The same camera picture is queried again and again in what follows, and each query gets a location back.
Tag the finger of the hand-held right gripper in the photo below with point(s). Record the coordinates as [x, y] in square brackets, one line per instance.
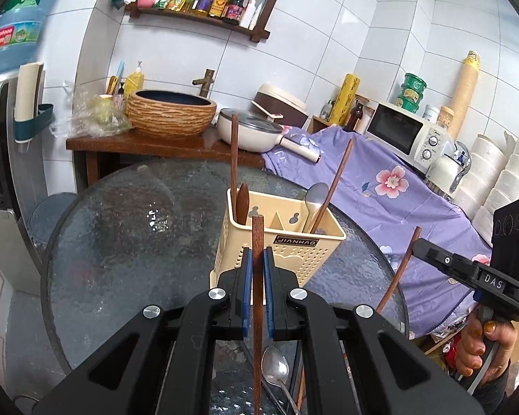
[441, 261]

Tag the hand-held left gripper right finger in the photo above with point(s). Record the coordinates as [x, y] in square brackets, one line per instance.
[268, 294]

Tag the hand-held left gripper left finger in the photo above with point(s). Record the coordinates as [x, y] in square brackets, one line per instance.
[246, 294]

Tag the brown wooden chopstick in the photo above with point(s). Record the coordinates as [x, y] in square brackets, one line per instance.
[335, 177]
[257, 268]
[400, 268]
[301, 393]
[233, 160]

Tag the beige plastic utensil holder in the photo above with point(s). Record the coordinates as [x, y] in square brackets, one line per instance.
[311, 255]

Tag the small metal spoon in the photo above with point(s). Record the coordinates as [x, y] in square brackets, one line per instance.
[316, 194]

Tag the person's right forearm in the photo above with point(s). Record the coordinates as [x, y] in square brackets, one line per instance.
[501, 397]

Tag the person's right hand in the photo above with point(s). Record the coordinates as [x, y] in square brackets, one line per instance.
[471, 346]

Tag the large metal spoon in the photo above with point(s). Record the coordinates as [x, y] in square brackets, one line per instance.
[274, 369]

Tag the white kettle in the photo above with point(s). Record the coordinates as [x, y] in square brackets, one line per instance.
[445, 170]

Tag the purple floral cloth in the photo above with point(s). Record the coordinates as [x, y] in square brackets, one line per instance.
[372, 190]

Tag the stacks of white paper bowls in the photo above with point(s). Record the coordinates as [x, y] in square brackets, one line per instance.
[497, 173]

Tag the white microwave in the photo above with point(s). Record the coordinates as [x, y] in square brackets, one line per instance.
[408, 132]

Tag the beige lidded jar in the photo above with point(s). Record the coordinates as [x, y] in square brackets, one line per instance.
[444, 116]

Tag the white pan with lid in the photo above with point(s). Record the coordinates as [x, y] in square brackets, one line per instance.
[251, 132]

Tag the brown glass bottle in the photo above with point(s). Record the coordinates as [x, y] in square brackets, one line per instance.
[356, 114]

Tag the tall beige paper cup stack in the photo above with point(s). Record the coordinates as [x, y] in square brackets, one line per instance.
[465, 90]

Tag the dark wooden counter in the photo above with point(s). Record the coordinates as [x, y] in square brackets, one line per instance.
[155, 147]

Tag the green cup stack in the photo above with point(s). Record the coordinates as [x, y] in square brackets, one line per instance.
[413, 90]

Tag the small wooden box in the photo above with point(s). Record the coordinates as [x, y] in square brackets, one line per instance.
[318, 123]

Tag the brown and white rice cooker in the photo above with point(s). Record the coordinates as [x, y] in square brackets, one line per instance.
[283, 106]

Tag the yellow wrap roll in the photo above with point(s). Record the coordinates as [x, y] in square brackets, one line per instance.
[344, 99]

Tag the brown ribbed sink basin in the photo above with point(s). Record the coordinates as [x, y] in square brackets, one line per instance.
[171, 114]

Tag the small round glass stool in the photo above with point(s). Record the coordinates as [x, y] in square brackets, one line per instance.
[47, 216]

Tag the bronze faucet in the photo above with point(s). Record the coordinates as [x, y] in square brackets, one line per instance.
[204, 82]

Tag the clear plastic bag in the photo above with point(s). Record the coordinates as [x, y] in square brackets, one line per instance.
[93, 112]

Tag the yellow soap pump bottle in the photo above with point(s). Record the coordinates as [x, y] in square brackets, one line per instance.
[135, 82]

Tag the blue toothbrush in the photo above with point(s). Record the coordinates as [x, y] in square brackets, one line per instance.
[119, 72]

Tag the teal cup holder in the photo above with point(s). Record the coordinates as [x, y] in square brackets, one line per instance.
[30, 125]

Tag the white squeeze bottle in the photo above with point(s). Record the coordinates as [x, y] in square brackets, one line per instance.
[253, 14]

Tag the dark soy sauce bottle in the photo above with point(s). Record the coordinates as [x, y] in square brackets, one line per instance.
[237, 6]

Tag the yellow label sauce bottle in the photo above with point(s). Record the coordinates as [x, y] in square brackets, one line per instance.
[220, 2]

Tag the white paper cup stack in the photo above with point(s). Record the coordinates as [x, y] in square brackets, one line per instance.
[28, 90]

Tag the pink round container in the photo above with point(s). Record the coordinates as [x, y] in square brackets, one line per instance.
[145, 1]

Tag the blue water jug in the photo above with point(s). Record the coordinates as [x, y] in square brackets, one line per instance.
[15, 21]

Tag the dark wooden wall shelf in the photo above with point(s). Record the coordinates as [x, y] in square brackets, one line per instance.
[199, 16]

